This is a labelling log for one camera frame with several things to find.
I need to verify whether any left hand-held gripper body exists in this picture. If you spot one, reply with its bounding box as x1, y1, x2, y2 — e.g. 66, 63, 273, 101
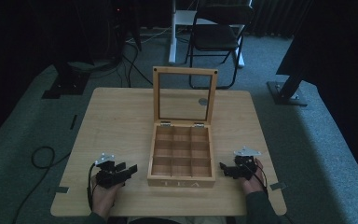
94, 151, 129, 189

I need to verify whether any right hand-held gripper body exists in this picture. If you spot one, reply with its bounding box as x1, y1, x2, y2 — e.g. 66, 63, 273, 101
228, 146, 262, 181

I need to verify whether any wooden tea box with lid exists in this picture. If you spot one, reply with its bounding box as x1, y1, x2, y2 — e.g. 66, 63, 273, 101
146, 65, 219, 189

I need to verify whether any person's right hand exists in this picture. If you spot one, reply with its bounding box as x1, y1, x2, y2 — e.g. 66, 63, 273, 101
240, 158, 268, 196

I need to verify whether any person's left hand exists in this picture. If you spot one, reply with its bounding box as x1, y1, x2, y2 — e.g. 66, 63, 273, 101
89, 174, 126, 220

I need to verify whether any black slanted stand with base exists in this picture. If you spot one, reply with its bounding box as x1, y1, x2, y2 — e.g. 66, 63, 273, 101
266, 36, 309, 107

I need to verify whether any black folding chair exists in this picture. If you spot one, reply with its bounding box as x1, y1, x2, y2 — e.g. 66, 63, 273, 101
185, 4, 256, 91
168, 0, 254, 68

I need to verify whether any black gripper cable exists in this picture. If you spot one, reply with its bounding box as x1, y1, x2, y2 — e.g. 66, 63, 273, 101
87, 162, 98, 213
243, 163, 269, 194

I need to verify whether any black looped floor cable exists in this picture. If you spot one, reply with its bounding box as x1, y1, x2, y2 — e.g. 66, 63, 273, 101
11, 146, 73, 224

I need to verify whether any black stand base plate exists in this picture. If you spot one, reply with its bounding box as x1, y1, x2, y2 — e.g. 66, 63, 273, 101
41, 61, 91, 100

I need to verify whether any white floor cable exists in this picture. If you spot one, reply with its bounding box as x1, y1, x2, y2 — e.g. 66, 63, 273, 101
126, 26, 172, 45

